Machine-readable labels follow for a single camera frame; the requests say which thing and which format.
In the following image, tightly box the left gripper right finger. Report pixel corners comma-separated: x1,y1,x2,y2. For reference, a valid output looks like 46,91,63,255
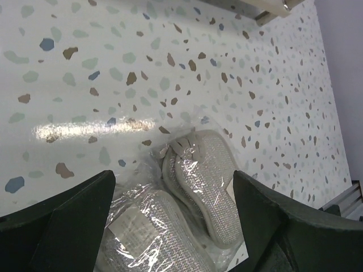
233,171,362,271

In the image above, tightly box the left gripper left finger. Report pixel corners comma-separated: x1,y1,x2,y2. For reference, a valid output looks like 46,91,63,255
1,170,116,271

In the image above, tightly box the silver scourer pack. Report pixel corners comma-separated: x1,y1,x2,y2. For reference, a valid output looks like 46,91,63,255
94,184,229,271
147,106,250,266

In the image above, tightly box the white two-tier shelf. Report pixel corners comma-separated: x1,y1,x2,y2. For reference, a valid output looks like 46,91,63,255
202,0,305,27

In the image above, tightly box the aluminium frame rail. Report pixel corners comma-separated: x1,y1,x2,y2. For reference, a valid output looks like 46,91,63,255
320,180,362,222

